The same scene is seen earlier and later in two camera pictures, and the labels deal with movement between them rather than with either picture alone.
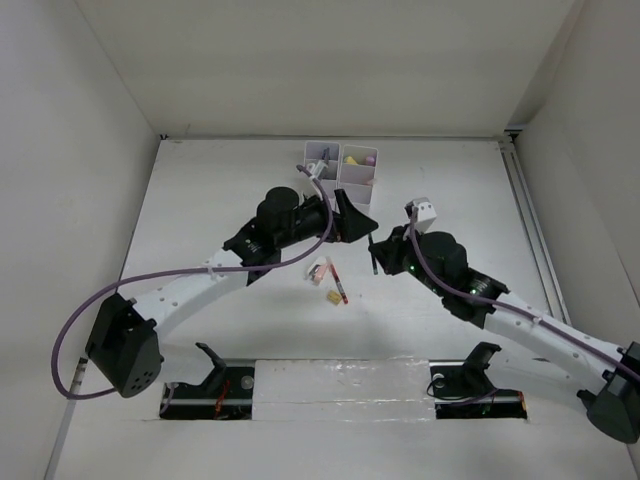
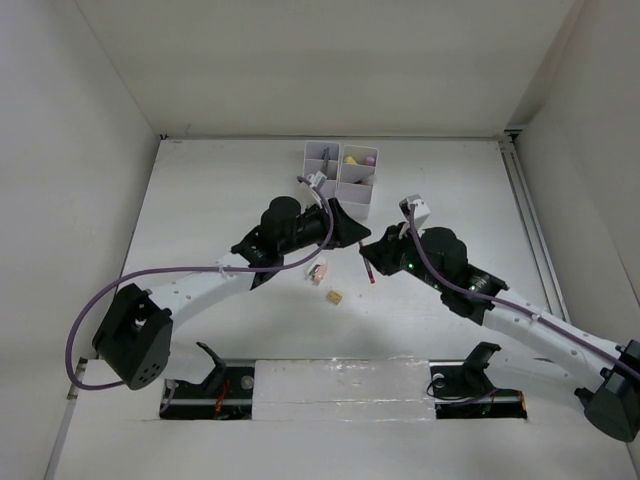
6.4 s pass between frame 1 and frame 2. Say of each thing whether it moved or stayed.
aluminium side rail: stayed
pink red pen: moved
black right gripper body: stayed
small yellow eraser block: stayed
